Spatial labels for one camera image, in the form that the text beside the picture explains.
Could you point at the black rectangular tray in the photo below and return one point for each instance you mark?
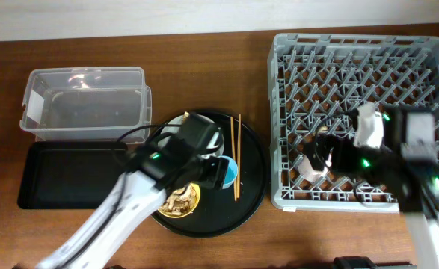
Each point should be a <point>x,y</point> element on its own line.
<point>69,175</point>

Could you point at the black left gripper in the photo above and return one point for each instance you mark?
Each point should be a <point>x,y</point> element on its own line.
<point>215,175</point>

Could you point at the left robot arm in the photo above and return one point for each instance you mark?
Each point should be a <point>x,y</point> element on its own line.
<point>163,164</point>

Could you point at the blue cup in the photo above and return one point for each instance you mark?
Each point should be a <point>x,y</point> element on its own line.
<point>232,172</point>

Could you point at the pink cup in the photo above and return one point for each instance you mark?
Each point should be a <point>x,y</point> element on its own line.
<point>311,168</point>

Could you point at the food scraps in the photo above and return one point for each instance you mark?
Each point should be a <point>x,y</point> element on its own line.
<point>181,201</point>

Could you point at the yellow bowl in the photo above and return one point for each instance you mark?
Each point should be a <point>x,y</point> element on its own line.
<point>183,203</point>

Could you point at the wooden chopstick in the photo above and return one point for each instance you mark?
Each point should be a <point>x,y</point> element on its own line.
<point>239,146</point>
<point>233,147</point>

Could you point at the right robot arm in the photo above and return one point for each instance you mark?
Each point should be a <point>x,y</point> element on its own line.
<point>396,149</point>

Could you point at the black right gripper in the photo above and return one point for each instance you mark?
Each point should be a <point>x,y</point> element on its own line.
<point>342,146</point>

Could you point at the grey dishwasher rack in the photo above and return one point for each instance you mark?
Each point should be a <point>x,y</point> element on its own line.
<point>314,79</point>

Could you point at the right wooden chopstick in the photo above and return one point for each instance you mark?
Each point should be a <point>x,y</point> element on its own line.
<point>239,146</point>

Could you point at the brown snack wrapper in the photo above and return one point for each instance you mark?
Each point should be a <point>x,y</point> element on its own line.
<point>185,116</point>

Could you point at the round black tray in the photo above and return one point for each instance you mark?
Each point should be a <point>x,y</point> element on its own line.
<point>217,212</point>

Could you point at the clear plastic bin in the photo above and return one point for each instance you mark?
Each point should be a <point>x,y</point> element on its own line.
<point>87,103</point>

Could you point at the grey plate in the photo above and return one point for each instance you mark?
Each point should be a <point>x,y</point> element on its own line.
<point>215,146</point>

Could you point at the left wooden chopstick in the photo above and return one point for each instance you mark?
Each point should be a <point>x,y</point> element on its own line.
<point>233,147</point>

